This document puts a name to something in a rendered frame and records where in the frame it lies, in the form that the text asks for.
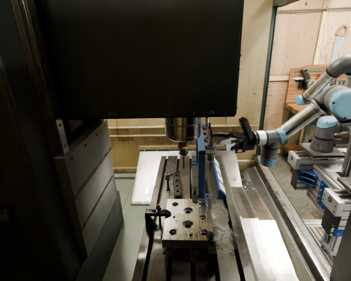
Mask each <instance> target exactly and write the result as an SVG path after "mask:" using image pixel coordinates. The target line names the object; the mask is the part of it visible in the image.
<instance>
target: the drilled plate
mask: <svg viewBox="0 0 351 281"><path fill-rule="evenodd" d="M199 201H200V202H199ZM198 202H199V204H197V203H196V204H193V203H194V202H193V201H192V199H167V206H166V210H169V211H170V212H172V213H171V215H170V216H165V219H164V227H163V235H162V248H192V249H208V245H207V237H206V235H207V232H208V231H212V232H213V227H212V219H211V210H210V205H209V199H198ZM177 203H179V205H178V204H177ZM188 203H189V204H188ZM199 206H200V207H199ZM203 206H204V207H203ZM192 208H193V209H192ZM176 220H177V221H176ZM184 220H185V221H184ZM183 221H184V222H183ZM206 223H207V224H206ZM200 226H202V227H200ZM191 227H192V228H191ZM175 228H176V229H177V230H176V229H175ZM190 228H191V229H190ZM204 228H205V229H206V230H204ZM202 229H203V230H202ZM198 232H199V233H198ZM196 234H197V235H198V236H197V235H196ZM200 234H201V235H200ZM190 235H191V236H190Z"/></svg>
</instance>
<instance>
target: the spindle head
mask: <svg viewBox="0 0 351 281"><path fill-rule="evenodd" d="M40 1H41V6H42V10H43V15H44V18H45V23H46V28H47V33H48V37H49V40H50V45H51V50H52V55H53V59H54V63H55V68H56V72H57V77H58V81H59V85H60V90H61V94H62V99H63V103H64V107H65V112H66V116H67V117H68V119H67V120H79V119H139V118H198V117H235V115H236V113H237V97H238V81H239V72H240V57H241V40H242V24H243V8H244V0H40Z"/></svg>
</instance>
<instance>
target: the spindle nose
mask: <svg viewBox="0 0 351 281"><path fill-rule="evenodd" d="M164 126H165V136H166V137H167V138H168V139H169V140H172V141H175V142H190V141H193V140H196V139H198V138H199V137H200V136H201V117H198V118H164Z"/></svg>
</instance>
